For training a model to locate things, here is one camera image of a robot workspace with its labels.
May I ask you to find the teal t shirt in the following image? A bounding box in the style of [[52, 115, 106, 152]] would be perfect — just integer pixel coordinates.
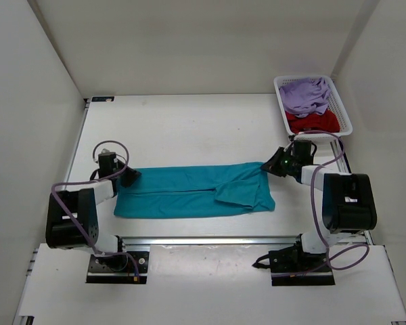
[[114, 162, 275, 219]]

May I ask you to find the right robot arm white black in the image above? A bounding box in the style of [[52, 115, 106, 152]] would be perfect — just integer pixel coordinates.
[[261, 139, 378, 271]]

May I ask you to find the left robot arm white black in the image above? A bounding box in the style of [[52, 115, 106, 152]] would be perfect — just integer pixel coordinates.
[[45, 150, 141, 271]]

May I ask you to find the red t shirt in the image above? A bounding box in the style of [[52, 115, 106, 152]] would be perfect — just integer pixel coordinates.
[[286, 110, 340, 134]]

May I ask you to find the white plastic basket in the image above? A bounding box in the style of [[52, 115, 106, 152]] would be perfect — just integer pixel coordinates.
[[273, 74, 353, 143]]

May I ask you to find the lavender t shirt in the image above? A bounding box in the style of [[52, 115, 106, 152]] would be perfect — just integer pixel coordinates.
[[279, 78, 332, 118]]

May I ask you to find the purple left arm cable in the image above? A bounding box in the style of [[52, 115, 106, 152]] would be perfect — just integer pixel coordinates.
[[51, 139, 139, 278]]

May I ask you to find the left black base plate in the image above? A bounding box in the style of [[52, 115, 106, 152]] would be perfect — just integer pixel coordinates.
[[86, 245, 150, 284]]

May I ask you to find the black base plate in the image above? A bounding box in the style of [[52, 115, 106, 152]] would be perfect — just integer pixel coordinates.
[[252, 244, 335, 286], [86, 245, 150, 284]]

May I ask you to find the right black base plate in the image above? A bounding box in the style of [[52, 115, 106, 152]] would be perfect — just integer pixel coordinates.
[[252, 244, 335, 286]]

